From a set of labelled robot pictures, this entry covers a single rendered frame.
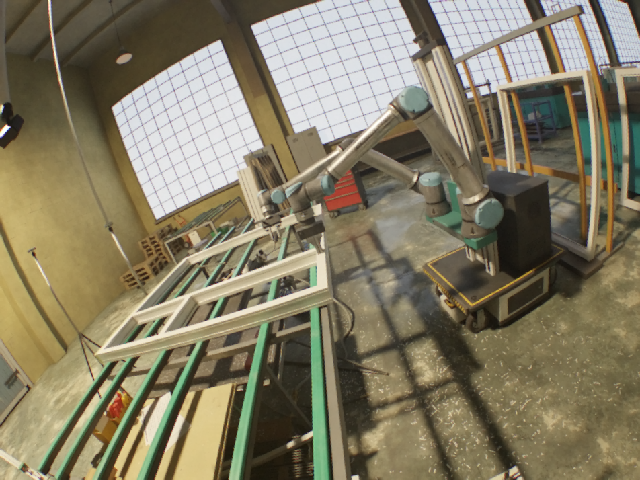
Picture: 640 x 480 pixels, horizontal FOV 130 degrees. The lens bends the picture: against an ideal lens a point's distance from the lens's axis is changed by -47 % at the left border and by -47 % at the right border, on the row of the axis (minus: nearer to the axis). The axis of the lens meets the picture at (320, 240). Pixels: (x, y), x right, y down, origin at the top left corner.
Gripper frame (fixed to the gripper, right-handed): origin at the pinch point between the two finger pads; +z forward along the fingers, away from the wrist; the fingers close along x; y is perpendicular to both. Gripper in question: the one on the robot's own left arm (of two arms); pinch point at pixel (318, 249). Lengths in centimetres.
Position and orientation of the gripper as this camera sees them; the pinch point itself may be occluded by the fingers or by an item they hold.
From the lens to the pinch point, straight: 139.6
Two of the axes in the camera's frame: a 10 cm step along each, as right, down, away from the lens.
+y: 0.2, 3.3, -9.4
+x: 9.3, -3.4, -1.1
